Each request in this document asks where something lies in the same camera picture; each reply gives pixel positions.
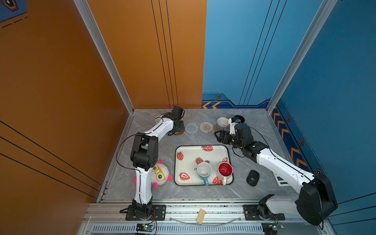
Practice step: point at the aluminium corner post left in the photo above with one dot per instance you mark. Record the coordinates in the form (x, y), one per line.
(95, 33)

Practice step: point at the aluminium corner post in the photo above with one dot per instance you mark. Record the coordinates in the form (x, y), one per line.
(95, 33)
(312, 32)

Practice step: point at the green circuit board right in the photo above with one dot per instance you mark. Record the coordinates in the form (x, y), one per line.
(271, 229)

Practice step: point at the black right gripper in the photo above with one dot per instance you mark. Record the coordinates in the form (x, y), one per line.
(225, 133)

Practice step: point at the green circuit board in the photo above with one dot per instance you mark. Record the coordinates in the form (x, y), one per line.
(145, 229)
(271, 229)

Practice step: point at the white calculator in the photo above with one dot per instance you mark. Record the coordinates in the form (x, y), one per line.
(280, 182)

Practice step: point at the red inside white mug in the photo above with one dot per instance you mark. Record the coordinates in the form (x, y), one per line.
(225, 171)

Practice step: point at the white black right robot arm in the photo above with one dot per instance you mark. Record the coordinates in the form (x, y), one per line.
(315, 199)

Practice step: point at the colourful plush toy with glasses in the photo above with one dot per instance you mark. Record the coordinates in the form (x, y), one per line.
(159, 175)

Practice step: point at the purple mug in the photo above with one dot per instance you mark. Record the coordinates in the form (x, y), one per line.
(222, 124)

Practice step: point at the small wooden block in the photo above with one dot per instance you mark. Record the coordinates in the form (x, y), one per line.
(201, 216)

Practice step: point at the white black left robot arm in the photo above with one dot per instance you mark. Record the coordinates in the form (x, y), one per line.
(144, 156)

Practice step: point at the blue woven round coaster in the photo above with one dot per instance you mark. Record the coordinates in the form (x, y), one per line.
(191, 128)

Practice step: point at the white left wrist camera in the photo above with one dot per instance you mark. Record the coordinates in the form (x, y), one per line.
(177, 113)

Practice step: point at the black mug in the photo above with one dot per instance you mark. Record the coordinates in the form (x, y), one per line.
(239, 119)

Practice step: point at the dark brown glossy coaster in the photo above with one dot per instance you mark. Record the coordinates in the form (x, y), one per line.
(179, 133)

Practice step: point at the black computer mouse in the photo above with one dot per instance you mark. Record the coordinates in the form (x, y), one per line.
(252, 178)

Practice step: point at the green circuit board left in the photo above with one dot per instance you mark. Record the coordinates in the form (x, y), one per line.
(145, 229)

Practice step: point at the white strawberry serving tray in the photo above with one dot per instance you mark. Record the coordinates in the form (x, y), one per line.
(187, 159)

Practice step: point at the light blue mug front centre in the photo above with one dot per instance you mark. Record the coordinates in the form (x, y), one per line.
(204, 170)

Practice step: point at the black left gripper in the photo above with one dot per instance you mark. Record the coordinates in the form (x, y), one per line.
(181, 127)

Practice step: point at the aluminium corner post right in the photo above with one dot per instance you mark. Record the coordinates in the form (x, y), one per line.
(312, 32)

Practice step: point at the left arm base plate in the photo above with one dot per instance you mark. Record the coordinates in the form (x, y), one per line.
(157, 212)

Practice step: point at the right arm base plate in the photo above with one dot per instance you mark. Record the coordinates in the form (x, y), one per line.
(251, 212)

